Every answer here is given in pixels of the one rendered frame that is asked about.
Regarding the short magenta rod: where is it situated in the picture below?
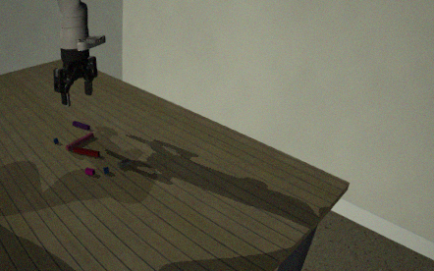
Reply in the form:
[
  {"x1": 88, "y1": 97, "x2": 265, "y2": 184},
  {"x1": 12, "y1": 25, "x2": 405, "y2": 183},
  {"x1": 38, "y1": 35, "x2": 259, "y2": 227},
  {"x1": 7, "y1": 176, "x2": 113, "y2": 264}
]
[{"x1": 85, "y1": 168, "x2": 95, "y2": 176}]

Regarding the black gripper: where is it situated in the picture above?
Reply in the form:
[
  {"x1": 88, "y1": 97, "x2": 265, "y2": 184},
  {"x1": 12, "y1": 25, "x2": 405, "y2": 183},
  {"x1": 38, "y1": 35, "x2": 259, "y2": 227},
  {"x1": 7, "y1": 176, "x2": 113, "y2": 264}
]
[{"x1": 54, "y1": 48, "x2": 97, "y2": 107}]

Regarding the purple rod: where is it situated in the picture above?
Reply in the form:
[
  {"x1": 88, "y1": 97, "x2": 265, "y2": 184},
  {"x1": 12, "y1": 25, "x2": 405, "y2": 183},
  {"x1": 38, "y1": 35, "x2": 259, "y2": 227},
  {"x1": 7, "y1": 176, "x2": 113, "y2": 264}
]
[{"x1": 73, "y1": 121, "x2": 90, "y2": 130}]

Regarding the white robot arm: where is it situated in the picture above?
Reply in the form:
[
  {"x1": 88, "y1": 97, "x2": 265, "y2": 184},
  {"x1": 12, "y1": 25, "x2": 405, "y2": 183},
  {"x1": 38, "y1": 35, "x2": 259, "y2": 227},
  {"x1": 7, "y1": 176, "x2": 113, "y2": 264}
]
[{"x1": 57, "y1": 0, "x2": 105, "y2": 51}]

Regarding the pink rod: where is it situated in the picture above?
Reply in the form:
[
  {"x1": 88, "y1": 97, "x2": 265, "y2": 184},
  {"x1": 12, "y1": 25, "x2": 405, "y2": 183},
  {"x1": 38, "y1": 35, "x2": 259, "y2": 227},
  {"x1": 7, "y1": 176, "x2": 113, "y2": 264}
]
[{"x1": 66, "y1": 133, "x2": 94, "y2": 151}]

